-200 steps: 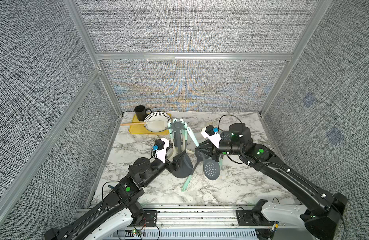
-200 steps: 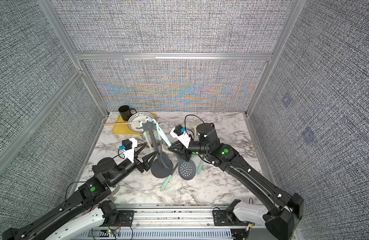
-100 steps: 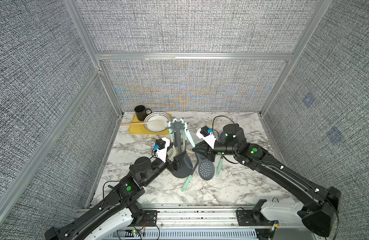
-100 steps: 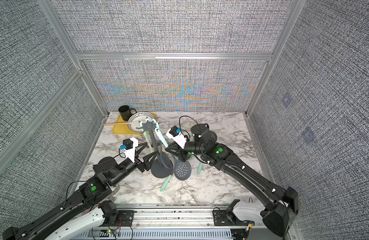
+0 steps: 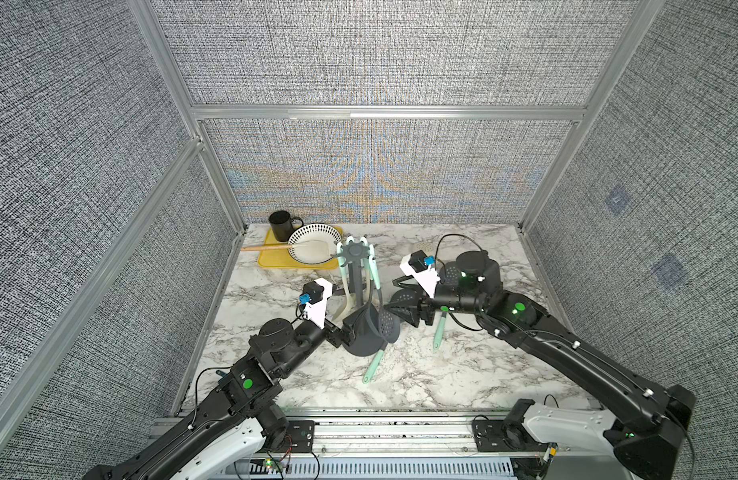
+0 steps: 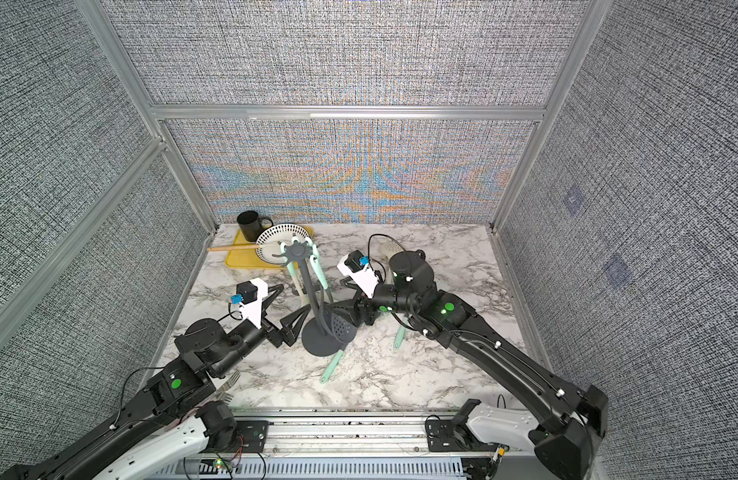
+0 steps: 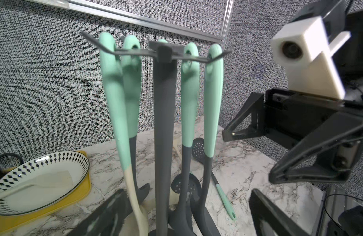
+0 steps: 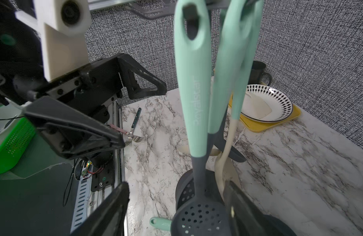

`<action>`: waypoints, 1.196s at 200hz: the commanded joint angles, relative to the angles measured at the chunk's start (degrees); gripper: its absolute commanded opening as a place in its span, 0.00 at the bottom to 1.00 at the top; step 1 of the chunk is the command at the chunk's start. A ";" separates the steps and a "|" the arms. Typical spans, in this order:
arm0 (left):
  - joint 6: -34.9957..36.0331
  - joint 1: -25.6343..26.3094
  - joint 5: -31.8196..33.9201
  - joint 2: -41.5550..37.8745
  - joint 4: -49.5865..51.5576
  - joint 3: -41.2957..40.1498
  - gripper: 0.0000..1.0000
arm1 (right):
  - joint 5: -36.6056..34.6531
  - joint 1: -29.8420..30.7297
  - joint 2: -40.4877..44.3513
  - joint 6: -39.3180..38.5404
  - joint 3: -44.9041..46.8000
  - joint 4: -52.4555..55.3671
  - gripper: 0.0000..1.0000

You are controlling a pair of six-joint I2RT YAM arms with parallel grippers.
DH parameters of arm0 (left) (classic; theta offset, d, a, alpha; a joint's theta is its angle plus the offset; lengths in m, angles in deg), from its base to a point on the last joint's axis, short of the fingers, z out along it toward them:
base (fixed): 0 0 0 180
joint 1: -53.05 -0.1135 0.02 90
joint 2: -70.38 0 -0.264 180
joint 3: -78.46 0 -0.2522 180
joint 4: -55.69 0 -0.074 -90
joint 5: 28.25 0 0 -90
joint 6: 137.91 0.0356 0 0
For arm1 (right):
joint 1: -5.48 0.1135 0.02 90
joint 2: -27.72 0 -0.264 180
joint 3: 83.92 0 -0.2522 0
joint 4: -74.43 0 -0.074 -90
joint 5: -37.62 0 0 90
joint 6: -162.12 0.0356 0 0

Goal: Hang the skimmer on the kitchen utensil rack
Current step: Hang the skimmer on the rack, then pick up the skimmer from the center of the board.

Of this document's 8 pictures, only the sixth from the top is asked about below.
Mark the metal fork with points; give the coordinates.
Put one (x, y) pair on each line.
(224, 391)

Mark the yellow tray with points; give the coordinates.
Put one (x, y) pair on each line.
(248, 259)

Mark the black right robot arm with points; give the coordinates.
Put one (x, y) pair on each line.
(572, 421)

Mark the grey skimmer back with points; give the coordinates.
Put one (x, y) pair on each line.
(399, 338)

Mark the cream skimmer mint handle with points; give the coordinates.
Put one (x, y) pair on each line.
(332, 366)

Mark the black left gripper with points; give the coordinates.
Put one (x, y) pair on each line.
(277, 337)

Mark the wooden handled white spatula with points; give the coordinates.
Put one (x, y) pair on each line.
(236, 247)

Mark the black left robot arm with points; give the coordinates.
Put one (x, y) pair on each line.
(175, 414)

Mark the grey utensil rack stand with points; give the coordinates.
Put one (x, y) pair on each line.
(301, 250)

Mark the black mug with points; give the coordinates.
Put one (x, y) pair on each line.
(252, 224)

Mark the cream slotted spatula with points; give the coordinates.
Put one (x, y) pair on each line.
(390, 248)

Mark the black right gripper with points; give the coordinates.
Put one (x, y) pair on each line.
(368, 308)

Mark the white bowl black rim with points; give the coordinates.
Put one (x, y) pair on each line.
(269, 242)

